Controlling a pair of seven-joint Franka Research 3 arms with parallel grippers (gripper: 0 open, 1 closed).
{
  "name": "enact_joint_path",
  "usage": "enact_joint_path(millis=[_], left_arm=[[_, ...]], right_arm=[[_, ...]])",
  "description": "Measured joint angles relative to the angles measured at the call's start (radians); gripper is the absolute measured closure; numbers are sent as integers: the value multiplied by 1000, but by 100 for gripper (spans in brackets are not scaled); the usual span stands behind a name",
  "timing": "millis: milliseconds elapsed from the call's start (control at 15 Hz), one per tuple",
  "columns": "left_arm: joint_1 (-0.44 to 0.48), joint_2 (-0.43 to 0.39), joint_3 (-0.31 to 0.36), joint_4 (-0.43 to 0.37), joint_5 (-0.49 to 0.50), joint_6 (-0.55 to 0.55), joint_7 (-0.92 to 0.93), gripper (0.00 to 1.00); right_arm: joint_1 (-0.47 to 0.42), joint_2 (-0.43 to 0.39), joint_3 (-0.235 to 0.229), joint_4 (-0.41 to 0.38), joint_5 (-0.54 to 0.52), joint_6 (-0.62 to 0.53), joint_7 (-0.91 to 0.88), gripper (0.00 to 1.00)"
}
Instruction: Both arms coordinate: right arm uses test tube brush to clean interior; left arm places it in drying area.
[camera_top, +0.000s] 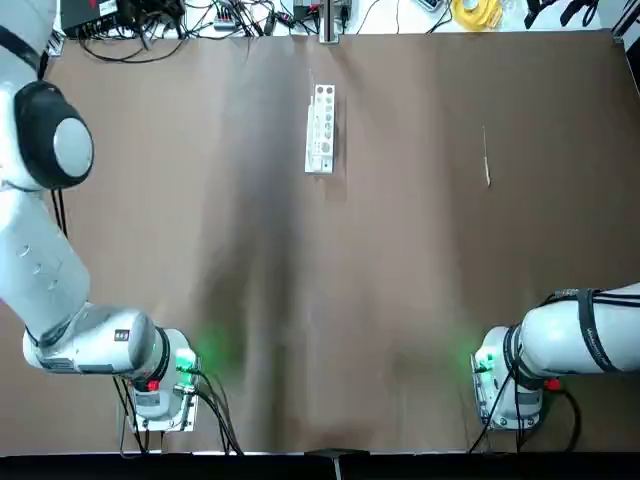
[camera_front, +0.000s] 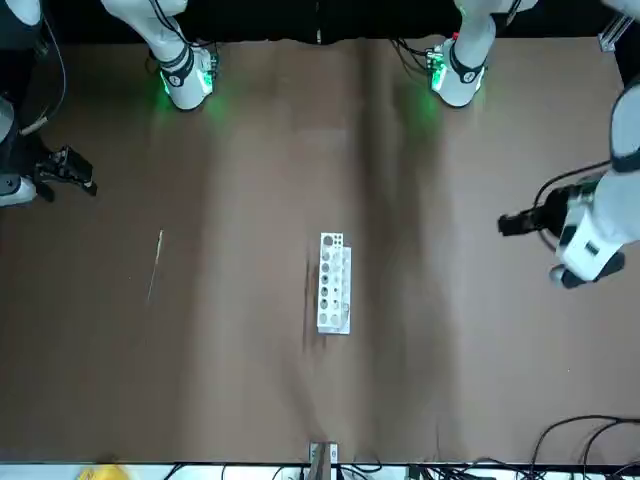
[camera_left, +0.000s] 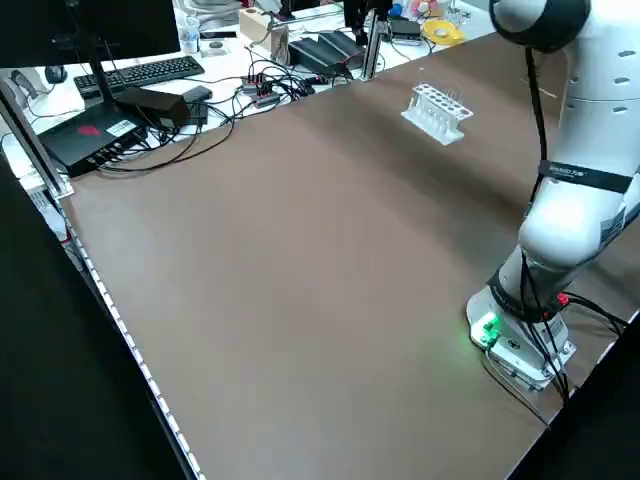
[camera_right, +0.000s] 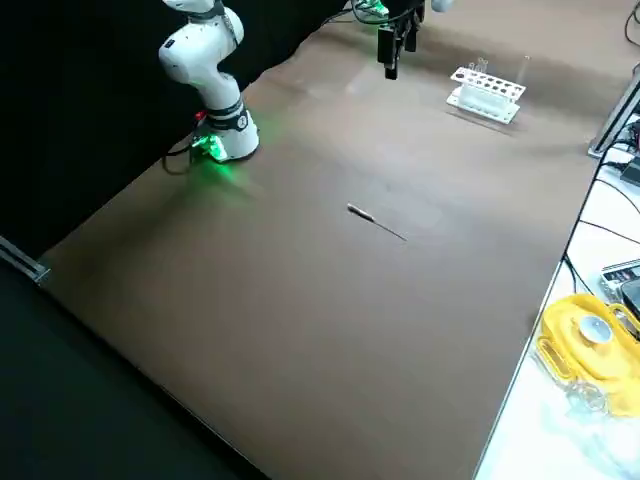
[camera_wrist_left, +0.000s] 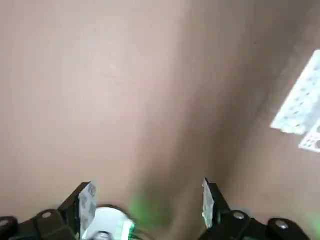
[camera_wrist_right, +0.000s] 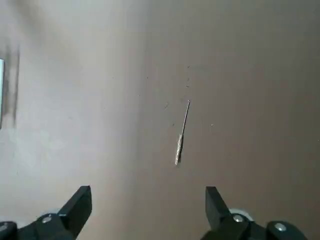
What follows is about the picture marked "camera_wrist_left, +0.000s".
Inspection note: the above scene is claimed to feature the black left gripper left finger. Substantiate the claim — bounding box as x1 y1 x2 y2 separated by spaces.
0 179 99 240

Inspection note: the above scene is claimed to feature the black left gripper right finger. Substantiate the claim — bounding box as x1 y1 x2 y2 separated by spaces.
199 176 309 240

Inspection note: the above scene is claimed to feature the white test tube rack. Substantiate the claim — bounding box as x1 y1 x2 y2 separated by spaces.
269 49 320 154

